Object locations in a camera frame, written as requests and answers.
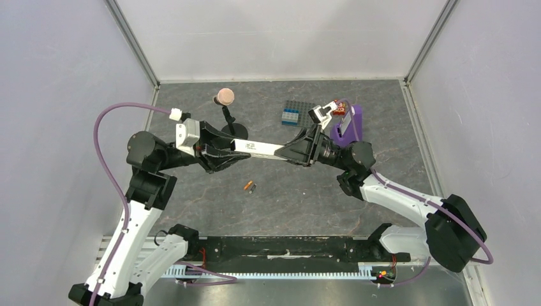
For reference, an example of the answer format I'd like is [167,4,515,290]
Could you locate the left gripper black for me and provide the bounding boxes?
[158,120,251,173]

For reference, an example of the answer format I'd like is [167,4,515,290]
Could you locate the white remote control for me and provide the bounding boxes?
[232,139,286,161]

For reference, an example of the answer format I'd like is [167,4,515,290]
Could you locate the orange battery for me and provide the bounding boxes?
[243,180,253,191]

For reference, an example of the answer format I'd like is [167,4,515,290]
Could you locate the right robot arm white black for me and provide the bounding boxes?
[274,126,494,272]

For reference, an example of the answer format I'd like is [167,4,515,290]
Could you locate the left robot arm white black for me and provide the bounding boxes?
[68,119,250,305]

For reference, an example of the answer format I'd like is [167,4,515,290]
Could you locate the grey lego baseplate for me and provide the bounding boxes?
[283,100,316,128]

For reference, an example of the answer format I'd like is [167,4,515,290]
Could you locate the blue white lego bricks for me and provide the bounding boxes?
[281,108,299,126]

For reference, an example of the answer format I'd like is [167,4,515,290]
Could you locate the white device in holder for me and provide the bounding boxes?
[339,107,355,135]

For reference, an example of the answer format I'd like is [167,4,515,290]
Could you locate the red toy figure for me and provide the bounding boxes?
[332,99,347,116]

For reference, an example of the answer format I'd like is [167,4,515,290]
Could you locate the purple holder stand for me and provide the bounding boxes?
[330,105,362,147]

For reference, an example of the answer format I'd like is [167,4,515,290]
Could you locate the black stand with pink ball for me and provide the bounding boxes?
[213,88,248,140]

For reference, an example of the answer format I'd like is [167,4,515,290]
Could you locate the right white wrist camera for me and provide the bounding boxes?
[308,102,337,129]

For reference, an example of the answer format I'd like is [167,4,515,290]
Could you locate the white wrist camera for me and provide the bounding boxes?
[169,108,200,157]
[308,102,337,129]

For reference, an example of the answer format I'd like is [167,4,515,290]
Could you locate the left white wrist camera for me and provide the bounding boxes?
[169,108,200,157]

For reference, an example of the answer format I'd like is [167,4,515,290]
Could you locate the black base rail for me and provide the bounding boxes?
[183,236,389,273]

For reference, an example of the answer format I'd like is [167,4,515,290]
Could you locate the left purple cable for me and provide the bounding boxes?
[87,103,182,306]

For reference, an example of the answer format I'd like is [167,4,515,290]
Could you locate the purple cable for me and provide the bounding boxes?
[337,99,494,288]
[87,103,182,306]

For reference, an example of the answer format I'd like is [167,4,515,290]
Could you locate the white cable duct strip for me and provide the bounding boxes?
[161,265,378,281]

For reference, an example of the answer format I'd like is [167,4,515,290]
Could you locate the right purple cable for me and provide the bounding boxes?
[337,99,494,288]

